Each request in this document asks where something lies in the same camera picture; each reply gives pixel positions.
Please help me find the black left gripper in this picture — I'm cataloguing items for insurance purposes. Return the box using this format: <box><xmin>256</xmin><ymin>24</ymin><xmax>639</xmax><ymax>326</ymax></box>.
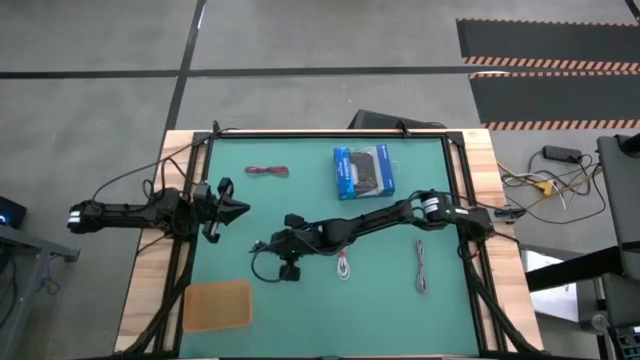
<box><xmin>192</xmin><ymin>180</ymin><xmax>252</xmax><ymax>245</ymax></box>

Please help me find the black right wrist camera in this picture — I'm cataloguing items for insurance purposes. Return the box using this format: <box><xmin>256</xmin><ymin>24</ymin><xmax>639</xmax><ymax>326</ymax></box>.
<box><xmin>278</xmin><ymin>263</ymin><xmax>302</xmax><ymax>283</ymax></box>

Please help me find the black power adapter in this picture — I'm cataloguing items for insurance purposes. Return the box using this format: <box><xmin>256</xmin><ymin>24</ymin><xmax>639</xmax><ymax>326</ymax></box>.
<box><xmin>542</xmin><ymin>144</ymin><xmax>584</xmax><ymax>163</ymax></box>

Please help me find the black monitor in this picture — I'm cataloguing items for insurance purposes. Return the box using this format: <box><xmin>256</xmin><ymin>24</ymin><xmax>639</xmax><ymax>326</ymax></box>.
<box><xmin>348</xmin><ymin>109</ymin><xmax>448</xmax><ymax>131</ymax></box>

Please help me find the green table mat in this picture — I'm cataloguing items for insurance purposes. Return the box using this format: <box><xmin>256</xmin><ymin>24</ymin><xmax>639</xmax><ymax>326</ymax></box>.
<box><xmin>178</xmin><ymin>135</ymin><xmax>481</xmax><ymax>359</ymax></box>

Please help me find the black aluminium table frame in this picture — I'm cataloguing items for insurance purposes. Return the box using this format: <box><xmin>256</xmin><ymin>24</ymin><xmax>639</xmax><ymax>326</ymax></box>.
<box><xmin>114</xmin><ymin>129</ymin><xmax>546</xmax><ymax>360</ymax></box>

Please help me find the black metal bar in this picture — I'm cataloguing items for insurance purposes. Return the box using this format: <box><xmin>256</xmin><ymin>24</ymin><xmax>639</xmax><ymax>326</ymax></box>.
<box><xmin>524</xmin><ymin>245</ymin><xmax>624</xmax><ymax>293</ymax></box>

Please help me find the black floor cable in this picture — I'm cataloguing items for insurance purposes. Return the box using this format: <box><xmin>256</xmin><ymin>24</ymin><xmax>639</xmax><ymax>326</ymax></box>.
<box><xmin>499</xmin><ymin>149</ymin><xmax>607</xmax><ymax>226</ymax></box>

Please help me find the grey braided USB-C cable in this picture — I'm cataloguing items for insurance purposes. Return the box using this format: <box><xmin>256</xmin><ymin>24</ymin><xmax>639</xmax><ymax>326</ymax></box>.
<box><xmin>414</xmin><ymin>239</ymin><xmax>429</xmax><ymax>295</ymax></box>

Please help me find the grey metal side table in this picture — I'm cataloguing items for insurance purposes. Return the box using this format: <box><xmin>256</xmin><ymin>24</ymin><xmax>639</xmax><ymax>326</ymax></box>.
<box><xmin>0</xmin><ymin>224</ymin><xmax>81</xmax><ymax>360</ymax></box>

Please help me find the grey machine housing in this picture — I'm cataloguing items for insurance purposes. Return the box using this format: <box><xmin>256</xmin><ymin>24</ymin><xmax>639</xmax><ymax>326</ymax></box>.
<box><xmin>597</xmin><ymin>132</ymin><xmax>640</xmax><ymax>281</ymax></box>

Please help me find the dark device with blue light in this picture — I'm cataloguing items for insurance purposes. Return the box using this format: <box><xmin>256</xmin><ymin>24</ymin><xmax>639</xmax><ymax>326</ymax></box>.
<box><xmin>0</xmin><ymin>195</ymin><xmax>29</xmax><ymax>230</ymax></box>

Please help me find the blue game controller box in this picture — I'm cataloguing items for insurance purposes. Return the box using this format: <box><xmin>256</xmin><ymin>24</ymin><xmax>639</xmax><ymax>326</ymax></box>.
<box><xmin>333</xmin><ymin>144</ymin><xmax>397</xmax><ymax>201</ymax></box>

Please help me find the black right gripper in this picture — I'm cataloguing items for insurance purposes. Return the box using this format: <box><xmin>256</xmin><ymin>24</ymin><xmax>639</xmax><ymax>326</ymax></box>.
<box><xmin>251</xmin><ymin>213</ymin><xmax>322</xmax><ymax>267</ymax></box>

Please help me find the black orange striped floor mat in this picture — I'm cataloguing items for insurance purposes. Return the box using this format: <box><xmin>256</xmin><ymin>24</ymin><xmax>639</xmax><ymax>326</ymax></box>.
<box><xmin>468</xmin><ymin>71</ymin><xmax>640</xmax><ymax>131</ymax></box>
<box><xmin>455</xmin><ymin>18</ymin><xmax>640</xmax><ymax>72</ymax></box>

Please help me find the white paper sheet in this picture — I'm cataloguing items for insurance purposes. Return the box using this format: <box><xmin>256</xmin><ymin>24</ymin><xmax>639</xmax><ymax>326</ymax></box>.
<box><xmin>522</xmin><ymin>249</ymin><xmax>582</xmax><ymax>322</ymax></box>

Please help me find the white USB-C cable red tie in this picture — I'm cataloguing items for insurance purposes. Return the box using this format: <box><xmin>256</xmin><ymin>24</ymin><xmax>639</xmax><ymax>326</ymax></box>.
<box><xmin>335</xmin><ymin>249</ymin><xmax>352</xmax><ymax>282</ymax></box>

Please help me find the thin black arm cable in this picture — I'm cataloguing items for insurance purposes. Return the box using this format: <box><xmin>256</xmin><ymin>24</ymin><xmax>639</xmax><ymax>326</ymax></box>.
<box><xmin>91</xmin><ymin>127</ymin><xmax>241</xmax><ymax>204</ymax></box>

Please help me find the black USB-C cable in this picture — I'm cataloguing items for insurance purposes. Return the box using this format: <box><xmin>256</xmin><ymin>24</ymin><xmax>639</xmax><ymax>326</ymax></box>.
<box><xmin>249</xmin><ymin>241</ymin><xmax>282</xmax><ymax>284</ymax></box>

